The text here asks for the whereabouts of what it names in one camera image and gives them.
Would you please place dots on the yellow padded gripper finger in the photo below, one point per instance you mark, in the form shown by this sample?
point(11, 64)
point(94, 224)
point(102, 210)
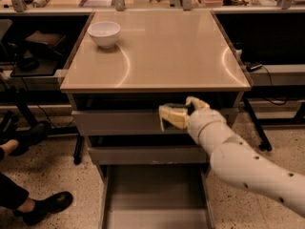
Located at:
point(176, 116)
point(196, 103)

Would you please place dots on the dark green sponge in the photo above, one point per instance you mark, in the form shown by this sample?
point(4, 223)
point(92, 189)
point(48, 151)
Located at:
point(177, 106)

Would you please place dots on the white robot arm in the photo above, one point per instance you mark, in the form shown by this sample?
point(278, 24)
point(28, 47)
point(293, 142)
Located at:
point(232, 159)

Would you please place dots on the grey middle drawer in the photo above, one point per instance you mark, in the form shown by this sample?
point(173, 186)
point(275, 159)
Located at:
point(147, 155)

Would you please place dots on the grey drawer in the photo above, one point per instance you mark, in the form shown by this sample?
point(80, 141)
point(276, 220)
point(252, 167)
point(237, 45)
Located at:
point(167, 196)
point(122, 122)
point(147, 155)

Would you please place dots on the grey drawer cabinet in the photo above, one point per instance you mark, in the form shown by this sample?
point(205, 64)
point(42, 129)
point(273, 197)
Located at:
point(161, 57)

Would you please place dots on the grey top drawer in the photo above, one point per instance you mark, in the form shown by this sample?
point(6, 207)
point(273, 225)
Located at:
point(122, 122)

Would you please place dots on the grey bottom drawer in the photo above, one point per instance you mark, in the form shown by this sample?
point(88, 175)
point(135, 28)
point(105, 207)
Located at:
point(167, 196)

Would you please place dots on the black power adapter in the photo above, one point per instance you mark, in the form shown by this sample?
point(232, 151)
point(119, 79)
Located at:
point(251, 67)

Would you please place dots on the black table leg right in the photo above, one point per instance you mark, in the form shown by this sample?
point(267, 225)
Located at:
point(265, 144)

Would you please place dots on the black table leg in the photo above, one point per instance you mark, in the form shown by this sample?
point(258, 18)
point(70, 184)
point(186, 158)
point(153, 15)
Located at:
point(265, 144)
point(78, 150)

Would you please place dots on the black table leg left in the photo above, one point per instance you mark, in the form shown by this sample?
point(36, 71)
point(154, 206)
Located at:
point(78, 150)

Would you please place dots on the white ceramic bowl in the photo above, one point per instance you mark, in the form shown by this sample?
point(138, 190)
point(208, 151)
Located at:
point(104, 34)

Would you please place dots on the black shoe far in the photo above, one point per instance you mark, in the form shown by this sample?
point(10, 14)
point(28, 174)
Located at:
point(33, 136)

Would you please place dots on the black shoe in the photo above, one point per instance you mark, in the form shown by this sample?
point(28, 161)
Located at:
point(33, 136)
point(34, 211)

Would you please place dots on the black shoe near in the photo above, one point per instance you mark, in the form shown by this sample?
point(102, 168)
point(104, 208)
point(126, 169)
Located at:
point(34, 211)

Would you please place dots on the dark box on shelf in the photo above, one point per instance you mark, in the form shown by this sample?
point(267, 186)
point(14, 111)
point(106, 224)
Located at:
point(46, 45)

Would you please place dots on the black trouser leg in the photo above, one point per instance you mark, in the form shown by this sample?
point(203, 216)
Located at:
point(12, 195)

